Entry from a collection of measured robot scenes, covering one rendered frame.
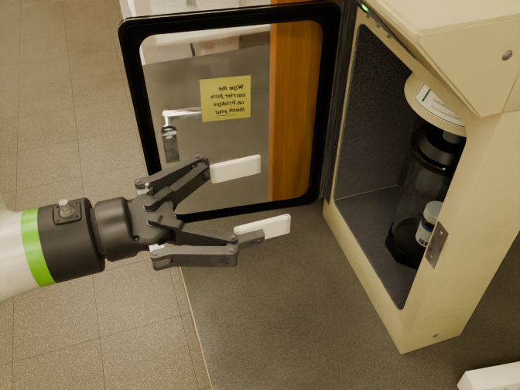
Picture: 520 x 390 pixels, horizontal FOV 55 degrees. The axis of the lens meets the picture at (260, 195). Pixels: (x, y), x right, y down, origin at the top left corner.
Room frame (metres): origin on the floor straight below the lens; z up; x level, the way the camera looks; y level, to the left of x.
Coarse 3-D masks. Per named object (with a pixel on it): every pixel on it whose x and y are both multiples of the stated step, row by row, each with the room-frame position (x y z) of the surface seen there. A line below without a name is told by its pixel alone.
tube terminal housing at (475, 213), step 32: (384, 32) 0.59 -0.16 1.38; (416, 64) 0.51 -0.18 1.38; (448, 96) 0.45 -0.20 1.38; (512, 96) 0.38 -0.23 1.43; (480, 128) 0.40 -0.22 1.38; (512, 128) 0.38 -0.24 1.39; (480, 160) 0.38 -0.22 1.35; (512, 160) 0.39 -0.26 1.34; (448, 192) 0.40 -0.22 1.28; (480, 192) 0.38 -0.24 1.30; (512, 192) 0.40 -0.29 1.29; (448, 224) 0.39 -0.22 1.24; (480, 224) 0.39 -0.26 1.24; (512, 224) 0.41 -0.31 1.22; (352, 256) 0.55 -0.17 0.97; (448, 256) 0.38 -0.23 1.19; (480, 256) 0.40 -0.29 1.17; (384, 288) 0.46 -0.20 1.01; (416, 288) 0.40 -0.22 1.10; (448, 288) 0.39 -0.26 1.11; (480, 288) 0.41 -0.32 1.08; (384, 320) 0.43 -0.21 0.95; (416, 320) 0.38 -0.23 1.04; (448, 320) 0.40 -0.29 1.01
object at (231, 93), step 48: (144, 48) 0.61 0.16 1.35; (192, 48) 0.62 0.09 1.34; (240, 48) 0.64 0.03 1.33; (288, 48) 0.65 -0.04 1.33; (192, 96) 0.62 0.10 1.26; (240, 96) 0.64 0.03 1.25; (288, 96) 0.65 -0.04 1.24; (192, 144) 0.62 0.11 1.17; (240, 144) 0.64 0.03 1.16; (288, 144) 0.65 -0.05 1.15; (240, 192) 0.64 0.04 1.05; (288, 192) 0.65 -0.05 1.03
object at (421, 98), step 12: (408, 84) 0.56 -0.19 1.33; (420, 84) 0.53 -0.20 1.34; (408, 96) 0.54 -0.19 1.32; (420, 96) 0.52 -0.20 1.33; (432, 96) 0.51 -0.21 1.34; (420, 108) 0.51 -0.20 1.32; (432, 108) 0.50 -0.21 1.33; (444, 108) 0.49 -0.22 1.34; (432, 120) 0.49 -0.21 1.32; (444, 120) 0.48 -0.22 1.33; (456, 120) 0.47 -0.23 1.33; (456, 132) 0.47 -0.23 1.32
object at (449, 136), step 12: (420, 132) 0.56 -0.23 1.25; (432, 132) 0.55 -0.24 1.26; (444, 132) 0.54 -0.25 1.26; (420, 144) 0.53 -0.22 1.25; (432, 144) 0.52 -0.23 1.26; (444, 144) 0.52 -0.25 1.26; (456, 144) 0.52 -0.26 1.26; (432, 156) 0.51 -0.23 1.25; (444, 156) 0.50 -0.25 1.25; (456, 156) 0.50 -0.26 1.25
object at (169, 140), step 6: (168, 132) 0.60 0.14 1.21; (174, 132) 0.60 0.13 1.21; (162, 138) 0.60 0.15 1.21; (168, 138) 0.59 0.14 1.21; (174, 138) 0.60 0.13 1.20; (168, 144) 0.59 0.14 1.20; (174, 144) 0.60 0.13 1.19; (168, 150) 0.60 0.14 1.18; (174, 150) 0.60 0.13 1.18; (168, 156) 0.60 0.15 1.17; (174, 156) 0.60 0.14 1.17; (168, 162) 0.60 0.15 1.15
